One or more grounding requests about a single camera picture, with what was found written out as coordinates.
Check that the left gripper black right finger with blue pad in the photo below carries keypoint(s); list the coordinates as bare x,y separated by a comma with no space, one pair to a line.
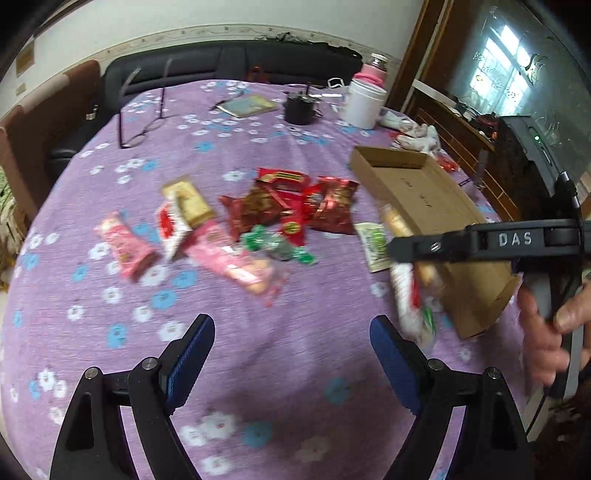
492,443

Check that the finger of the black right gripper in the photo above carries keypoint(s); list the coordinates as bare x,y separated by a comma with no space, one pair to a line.
448,247

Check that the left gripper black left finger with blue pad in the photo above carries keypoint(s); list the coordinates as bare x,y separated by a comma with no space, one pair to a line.
92,443

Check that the brown cardboard box tray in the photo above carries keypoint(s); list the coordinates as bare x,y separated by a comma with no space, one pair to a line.
418,197

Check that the white red green snack packet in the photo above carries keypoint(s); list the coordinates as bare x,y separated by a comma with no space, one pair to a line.
415,287

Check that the green white candy packet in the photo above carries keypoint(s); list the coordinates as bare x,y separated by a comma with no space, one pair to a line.
374,241

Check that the shiny red foil snack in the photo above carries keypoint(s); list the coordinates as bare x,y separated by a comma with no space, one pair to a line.
328,203

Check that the red cartoon snack packet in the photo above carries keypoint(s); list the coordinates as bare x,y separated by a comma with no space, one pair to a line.
292,222

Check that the green clear candy wrapper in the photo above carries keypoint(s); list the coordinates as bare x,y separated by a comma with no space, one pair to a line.
275,245

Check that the dark red foil snack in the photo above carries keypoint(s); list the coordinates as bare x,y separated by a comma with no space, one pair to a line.
258,207

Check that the long pink snack packet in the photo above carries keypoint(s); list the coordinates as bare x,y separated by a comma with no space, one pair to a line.
211,247

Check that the gold beige snack packet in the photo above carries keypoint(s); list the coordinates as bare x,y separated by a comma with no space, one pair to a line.
192,204

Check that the red yellow label snack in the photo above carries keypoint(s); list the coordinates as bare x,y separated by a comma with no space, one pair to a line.
284,179

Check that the person's right hand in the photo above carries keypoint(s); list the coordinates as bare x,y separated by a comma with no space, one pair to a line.
542,340

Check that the red plastic bag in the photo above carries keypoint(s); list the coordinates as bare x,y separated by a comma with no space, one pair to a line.
447,163

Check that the wooden brick pattern cabinet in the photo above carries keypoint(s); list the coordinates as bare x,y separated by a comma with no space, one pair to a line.
472,151

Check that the white gloves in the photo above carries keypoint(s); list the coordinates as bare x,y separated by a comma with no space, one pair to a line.
410,135

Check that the white plastic jar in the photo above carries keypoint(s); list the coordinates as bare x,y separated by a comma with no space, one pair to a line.
363,104

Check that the pink sleeved bottle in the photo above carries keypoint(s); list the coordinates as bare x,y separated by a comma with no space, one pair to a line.
375,72

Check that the black small device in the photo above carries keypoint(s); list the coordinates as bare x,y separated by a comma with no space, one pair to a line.
300,109

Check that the purple floral tablecloth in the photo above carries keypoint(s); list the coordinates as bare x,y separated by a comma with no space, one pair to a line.
292,388

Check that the small booklet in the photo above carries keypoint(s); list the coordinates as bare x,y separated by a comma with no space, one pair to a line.
246,106

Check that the black sofa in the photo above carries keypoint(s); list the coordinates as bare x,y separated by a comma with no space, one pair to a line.
271,61

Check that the eyeglasses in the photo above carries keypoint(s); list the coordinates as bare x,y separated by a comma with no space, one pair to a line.
157,120

